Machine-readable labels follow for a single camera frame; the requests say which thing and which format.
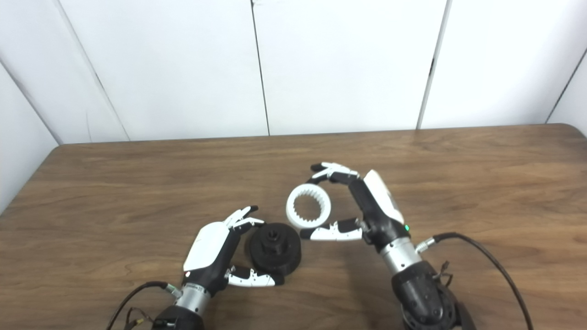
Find white and black right hand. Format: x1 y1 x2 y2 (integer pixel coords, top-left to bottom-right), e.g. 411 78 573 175
300 162 425 275

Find white and black left hand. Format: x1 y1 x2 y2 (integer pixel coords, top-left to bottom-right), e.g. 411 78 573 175
173 206 285 317

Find round black part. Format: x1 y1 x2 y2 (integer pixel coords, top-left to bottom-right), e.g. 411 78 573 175
250 222 302 276

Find white toothed ring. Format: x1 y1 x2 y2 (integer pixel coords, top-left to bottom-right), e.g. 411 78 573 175
286 183 332 230

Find thin right wrist wires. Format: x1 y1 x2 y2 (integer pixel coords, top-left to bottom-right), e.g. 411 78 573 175
431 261 454 287

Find thin wrist wires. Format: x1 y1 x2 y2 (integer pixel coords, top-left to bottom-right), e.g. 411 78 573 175
125 307 155 330
431 261 454 287

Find thin left wrist wires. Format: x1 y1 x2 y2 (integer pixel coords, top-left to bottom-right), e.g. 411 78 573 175
125 307 155 330

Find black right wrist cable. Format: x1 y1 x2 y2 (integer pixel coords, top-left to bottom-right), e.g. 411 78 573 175
415 232 535 330

